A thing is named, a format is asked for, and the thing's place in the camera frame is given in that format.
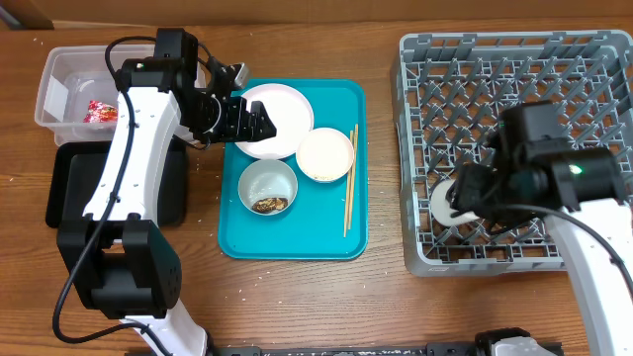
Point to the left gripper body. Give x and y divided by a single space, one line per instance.
215 118

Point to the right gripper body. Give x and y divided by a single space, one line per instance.
474 192

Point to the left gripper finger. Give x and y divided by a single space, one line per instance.
256 112
260 132

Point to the small white cup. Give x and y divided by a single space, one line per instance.
440 206

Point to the pink bowl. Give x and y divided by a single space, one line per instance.
324 146

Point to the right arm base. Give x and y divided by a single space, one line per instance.
507 342

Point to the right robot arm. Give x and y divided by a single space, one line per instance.
578 194

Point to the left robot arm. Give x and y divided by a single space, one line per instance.
119 262

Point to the grey dishwasher rack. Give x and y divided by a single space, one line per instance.
448 90

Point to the large white plate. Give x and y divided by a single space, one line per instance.
290 112

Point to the grey bowl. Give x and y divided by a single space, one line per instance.
266 179

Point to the food scraps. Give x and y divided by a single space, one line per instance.
270 205

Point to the right wooden chopstick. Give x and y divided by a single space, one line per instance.
352 178

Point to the teal serving tray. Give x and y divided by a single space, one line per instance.
312 226

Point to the red snack wrapper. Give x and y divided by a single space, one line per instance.
99 112

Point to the clear plastic bin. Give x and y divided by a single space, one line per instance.
73 77

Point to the black tray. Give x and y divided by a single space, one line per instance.
78 168

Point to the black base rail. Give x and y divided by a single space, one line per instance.
430 349

